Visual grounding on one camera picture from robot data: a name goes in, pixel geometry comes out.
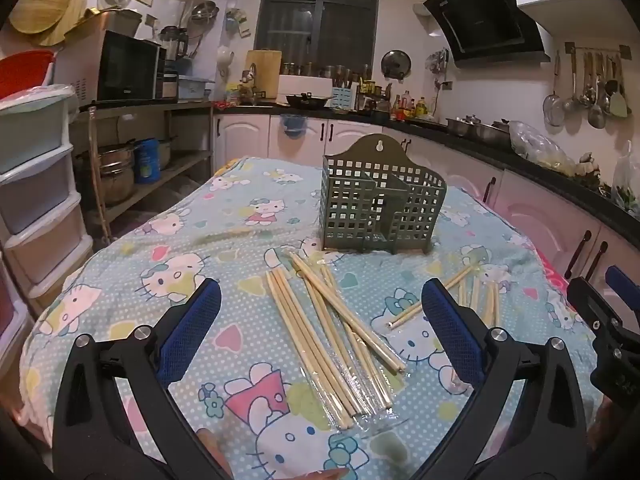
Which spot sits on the round wooden board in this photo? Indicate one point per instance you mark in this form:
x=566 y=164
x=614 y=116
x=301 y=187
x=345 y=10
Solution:
x=75 y=15

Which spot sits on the hanging sponge rack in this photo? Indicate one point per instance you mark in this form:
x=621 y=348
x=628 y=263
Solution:
x=235 y=22

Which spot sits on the grey pot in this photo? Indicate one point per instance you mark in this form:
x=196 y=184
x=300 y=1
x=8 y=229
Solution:
x=125 y=22

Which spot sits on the red plastic basin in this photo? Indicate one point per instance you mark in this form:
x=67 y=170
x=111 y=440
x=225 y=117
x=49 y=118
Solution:
x=22 y=72

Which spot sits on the hanging black pot lid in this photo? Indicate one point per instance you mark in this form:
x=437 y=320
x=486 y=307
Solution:
x=396 y=65

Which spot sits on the row of pale kitchen cabinets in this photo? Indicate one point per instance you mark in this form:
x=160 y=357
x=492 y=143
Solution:
x=240 y=135

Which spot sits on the row of spice jars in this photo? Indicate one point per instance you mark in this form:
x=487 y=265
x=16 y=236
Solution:
x=340 y=71

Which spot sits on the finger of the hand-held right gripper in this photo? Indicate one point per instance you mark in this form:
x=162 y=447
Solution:
x=587 y=305
x=625 y=285

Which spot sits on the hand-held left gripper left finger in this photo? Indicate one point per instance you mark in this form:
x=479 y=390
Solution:
x=190 y=320

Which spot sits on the black microwave oven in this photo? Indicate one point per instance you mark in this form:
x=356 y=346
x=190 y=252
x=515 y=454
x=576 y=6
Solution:
x=125 y=67

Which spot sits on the dark framed window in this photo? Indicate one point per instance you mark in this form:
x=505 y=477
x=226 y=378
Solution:
x=345 y=20

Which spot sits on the cluster of condiment bottles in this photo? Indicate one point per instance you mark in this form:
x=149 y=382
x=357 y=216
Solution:
x=407 y=107

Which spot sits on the black blender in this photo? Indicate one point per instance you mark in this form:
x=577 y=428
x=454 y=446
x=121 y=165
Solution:
x=174 y=45

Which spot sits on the plastic drawer unit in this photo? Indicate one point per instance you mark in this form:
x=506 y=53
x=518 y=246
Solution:
x=35 y=180

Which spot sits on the person's left hand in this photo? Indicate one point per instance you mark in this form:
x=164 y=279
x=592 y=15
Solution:
x=215 y=455

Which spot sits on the hanging blue bag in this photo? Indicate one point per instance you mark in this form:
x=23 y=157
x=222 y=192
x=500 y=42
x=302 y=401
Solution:
x=293 y=127

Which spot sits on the large metal pot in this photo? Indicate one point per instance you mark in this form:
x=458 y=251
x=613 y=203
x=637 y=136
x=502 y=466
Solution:
x=117 y=180

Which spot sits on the blue canister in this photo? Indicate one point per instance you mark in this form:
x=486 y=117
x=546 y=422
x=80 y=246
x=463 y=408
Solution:
x=147 y=162

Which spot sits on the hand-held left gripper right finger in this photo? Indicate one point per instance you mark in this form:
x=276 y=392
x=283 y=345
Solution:
x=450 y=330

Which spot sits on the hanging steel pan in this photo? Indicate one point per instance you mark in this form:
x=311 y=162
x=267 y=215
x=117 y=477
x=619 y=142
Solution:
x=205 y=12

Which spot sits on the bunch of hanging kitchen tools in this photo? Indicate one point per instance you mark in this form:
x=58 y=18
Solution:
x=439 y=62

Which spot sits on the pile of wooden chopsticks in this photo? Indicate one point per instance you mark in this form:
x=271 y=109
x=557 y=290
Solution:
x=489 y=305
x=310 y=330

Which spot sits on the white plastic bag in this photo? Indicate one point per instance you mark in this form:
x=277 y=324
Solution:
x=627 y=180

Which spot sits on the wall socket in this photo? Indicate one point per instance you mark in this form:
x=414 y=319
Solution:
x=151 y=19

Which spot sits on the black range hood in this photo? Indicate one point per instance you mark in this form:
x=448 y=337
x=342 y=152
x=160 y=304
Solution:
x=480 y=15

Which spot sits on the clear plastic bag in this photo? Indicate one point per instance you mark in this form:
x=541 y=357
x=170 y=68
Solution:
x=535 y=145

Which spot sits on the steel basin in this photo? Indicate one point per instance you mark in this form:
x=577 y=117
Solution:
x=462 y=129
x=492 y=135

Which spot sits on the white jug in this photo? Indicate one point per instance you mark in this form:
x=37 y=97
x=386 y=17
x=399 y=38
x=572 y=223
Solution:
x=226 y=57

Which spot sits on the row of hanging kitchen utensils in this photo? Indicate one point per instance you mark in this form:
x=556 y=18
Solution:
x=595 y=105

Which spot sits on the wooden cutting board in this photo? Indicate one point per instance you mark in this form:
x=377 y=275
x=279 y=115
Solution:
x=265 y=70

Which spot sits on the cartoon cat printed blue blanket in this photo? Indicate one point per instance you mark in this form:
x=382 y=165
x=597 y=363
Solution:
x=235 y=240

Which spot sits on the light blue knife holder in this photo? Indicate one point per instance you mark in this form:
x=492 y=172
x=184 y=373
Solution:
x=345 y=97

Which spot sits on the person's right hand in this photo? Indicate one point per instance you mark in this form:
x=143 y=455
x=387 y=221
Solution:
x=602 y=425

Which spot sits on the wooden shelf rack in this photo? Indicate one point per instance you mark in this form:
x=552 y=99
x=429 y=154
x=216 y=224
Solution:
x=145 y=106

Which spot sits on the green plastic utensil holder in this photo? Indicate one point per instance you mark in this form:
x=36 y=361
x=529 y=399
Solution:
x=350 y=200

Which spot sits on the black kitchen countertop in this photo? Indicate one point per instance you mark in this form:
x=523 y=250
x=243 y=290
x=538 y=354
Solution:
x=575 y=187

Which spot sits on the black wok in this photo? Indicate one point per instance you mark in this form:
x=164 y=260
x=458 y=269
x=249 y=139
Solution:
x=307 y=100

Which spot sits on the pink blanket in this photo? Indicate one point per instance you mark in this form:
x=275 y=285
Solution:
x=555 y=275

